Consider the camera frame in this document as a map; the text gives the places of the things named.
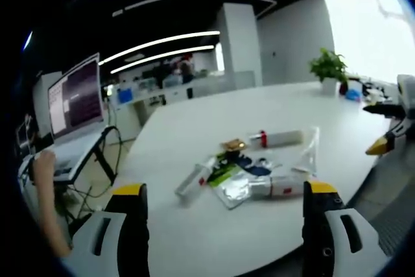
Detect white skincare tube red label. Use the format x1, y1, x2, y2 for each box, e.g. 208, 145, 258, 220
259, 175, 309, 199

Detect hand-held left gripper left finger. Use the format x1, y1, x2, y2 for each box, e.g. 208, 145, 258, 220
69, 183, 151, 277

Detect blue box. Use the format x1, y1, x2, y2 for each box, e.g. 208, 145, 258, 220
117, 88, 134, 104

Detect clear plastic bag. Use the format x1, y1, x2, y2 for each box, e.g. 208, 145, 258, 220
290, 125, 321, 181

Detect white tube with red cap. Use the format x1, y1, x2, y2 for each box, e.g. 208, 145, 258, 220
247, 129, 304, 149

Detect green white skincare sachet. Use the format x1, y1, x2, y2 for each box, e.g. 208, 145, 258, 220
207, 152, 244, 188

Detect dark blue skincare packet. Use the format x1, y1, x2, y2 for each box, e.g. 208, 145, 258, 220
239, 156, 277, 178

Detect computer monitor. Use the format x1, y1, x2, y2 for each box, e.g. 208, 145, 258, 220
47, 52, 106, 144

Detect white standing desk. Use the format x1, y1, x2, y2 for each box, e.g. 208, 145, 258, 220
18, 125, 121, 191

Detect silver foil skincare packet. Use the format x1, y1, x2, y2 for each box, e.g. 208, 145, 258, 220
212, 173, 264, 210

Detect long ceiling light strip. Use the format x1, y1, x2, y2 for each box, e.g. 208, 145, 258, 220
110, 45, 216, 75
97, 30, 221, 66

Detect potted green plant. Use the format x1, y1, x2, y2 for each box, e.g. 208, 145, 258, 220
309, 47, 350, 97

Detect white pillar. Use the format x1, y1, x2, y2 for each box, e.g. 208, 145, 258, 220
216, 2, 264, 87

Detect blue bag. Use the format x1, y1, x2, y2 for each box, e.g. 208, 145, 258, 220
344, 88, 363, 102

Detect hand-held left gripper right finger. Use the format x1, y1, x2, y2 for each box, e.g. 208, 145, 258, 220
301, 180, 390, 277

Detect black cables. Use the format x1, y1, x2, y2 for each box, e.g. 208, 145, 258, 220
54, 126, 126, 226

